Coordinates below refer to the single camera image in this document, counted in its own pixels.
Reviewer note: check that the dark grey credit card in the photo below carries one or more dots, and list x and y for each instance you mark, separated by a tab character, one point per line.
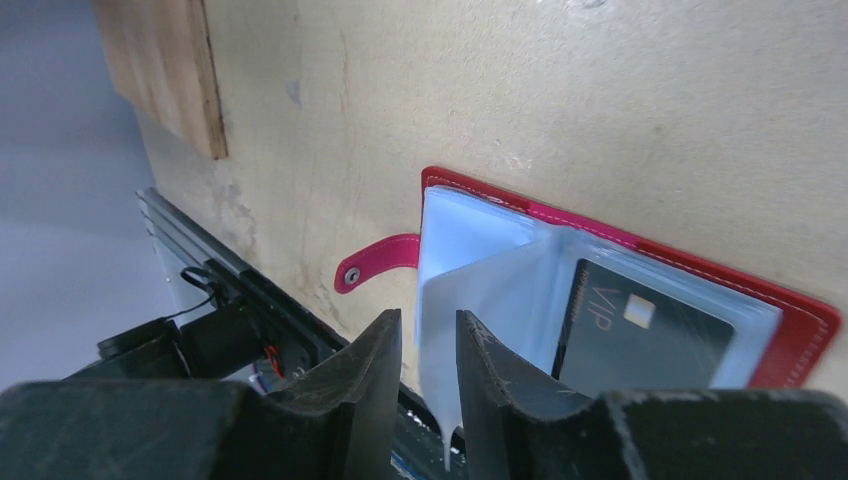
620	334

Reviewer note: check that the wooden board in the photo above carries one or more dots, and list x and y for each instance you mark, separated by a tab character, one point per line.
160	59

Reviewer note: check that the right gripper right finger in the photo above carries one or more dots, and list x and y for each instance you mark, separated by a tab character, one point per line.
520	423

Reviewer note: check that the aluminium rail frame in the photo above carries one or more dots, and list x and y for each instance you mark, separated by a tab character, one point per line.
201	272

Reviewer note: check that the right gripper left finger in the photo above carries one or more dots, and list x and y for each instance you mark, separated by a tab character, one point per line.
336	421

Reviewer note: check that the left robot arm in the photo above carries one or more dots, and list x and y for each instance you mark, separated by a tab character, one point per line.
213	346

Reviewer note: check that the red card holder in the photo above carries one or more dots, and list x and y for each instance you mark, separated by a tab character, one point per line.
511	261

